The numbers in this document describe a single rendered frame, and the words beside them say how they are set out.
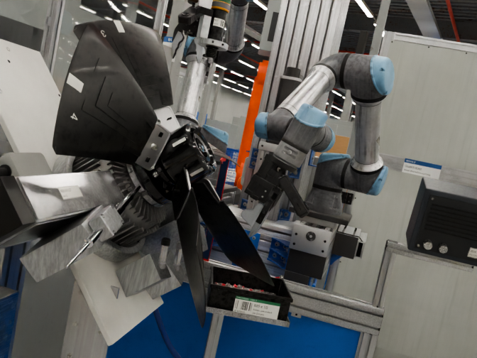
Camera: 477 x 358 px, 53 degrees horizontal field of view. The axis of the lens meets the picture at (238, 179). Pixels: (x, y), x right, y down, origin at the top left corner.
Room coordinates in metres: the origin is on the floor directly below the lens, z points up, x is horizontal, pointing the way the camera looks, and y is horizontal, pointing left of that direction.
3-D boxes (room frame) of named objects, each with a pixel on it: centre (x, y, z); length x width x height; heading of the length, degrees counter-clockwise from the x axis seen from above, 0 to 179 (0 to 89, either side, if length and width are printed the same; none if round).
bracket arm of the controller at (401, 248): (1.35, -0.57, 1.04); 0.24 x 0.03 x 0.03; 78
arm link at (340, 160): (1.86, -0.35, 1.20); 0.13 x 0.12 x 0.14; 61
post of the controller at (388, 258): (1.37, -0.47, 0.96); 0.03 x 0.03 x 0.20; 78
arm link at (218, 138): (2.00, 0.14, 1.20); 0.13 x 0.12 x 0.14; 91
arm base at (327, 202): (1.87, -0.34, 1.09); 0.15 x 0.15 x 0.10
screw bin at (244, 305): (1.28, -0.09, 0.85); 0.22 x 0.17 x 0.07; 94
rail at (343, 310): (1.46, -0.05, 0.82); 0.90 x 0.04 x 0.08; 78
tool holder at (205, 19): (1.12, 0.13, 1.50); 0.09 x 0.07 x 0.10; 113
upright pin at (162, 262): (1.00, 0.12, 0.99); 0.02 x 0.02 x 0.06
